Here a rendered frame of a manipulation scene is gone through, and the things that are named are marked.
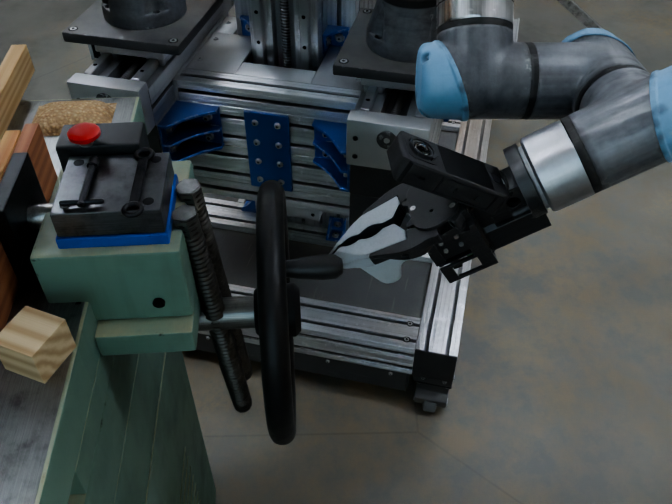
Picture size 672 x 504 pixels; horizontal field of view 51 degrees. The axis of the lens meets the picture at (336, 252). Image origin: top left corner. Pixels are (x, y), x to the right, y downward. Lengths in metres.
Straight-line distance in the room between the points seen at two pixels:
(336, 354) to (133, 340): 0.90
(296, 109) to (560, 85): 0.69
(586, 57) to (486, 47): 0.10
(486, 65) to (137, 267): 0.38
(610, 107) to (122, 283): 0.46
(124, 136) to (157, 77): 0.61
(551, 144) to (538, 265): 1.42
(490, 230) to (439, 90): 0.14
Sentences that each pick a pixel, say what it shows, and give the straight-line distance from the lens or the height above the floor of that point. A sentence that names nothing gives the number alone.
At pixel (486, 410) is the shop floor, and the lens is 1.71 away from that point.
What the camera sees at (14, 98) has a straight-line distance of 1.01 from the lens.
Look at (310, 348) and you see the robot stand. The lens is 1.59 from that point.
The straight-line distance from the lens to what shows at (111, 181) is 0.67.
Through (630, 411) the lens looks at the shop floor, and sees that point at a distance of 1.81.
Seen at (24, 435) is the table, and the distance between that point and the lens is 0.63.
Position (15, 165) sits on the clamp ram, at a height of 1.00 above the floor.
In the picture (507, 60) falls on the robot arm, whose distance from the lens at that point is 0.70.
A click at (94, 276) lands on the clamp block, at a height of 0.93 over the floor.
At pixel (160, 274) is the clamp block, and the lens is 0.67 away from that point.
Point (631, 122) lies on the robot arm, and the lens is 0.65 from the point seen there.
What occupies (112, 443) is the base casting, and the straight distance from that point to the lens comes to 0.78.
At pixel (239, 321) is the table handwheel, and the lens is 0.77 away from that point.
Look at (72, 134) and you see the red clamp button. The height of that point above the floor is 1.02.
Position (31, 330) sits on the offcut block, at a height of 0.94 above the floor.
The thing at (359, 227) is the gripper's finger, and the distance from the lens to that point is 0.70.
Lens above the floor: 1.40
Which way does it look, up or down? 44 degrees down
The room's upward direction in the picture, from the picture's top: straight up
